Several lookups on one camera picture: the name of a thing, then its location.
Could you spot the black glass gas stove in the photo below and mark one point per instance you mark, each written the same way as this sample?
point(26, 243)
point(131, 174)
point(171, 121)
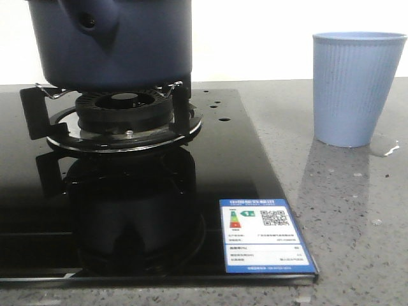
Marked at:
point(151, 219)

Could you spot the blue energy label sticker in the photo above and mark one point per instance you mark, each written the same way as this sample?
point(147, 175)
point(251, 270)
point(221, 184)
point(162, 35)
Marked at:
point(260, 236)

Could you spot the dark blue cooking pot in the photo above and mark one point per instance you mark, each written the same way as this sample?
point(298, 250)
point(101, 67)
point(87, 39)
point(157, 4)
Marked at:
point(113, 45)

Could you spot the black gas burner head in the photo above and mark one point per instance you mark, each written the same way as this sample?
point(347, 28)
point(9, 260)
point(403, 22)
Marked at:
point(116, 112)

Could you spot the black pot support grate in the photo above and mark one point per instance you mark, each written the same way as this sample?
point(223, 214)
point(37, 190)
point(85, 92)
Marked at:
point(62, 129)

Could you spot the light blue ribbed cup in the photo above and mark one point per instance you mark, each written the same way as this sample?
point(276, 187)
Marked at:
point(352, 76)

